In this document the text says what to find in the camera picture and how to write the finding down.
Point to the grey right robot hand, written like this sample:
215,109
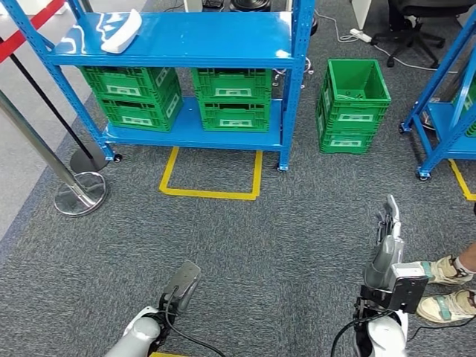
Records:
386,261

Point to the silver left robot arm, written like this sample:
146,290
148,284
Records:
137,335

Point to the blue metal shelf rack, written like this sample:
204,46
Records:
185,39

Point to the white curved plastic part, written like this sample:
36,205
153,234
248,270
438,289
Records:
121,32

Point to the person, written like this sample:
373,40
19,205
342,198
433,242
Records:
442,305

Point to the green plastic crate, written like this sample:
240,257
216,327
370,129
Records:
230,84
470,106
126,81
353,113
234,118
345,143
130,116

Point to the chrome round base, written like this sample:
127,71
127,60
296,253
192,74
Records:
428,123

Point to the white power strip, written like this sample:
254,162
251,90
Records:
360,35

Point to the black office chair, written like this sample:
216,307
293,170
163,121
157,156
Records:
413,34

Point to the chrome dome barrier base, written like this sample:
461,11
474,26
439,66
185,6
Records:
80,194

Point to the red barrier belt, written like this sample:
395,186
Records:
22,32

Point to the yellow floor tape frame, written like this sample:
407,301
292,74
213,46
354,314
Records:
167,354
461,180

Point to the blue metal frame with casters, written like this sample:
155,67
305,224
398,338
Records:
431,143

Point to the black post with flat base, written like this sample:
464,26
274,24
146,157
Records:
87,160

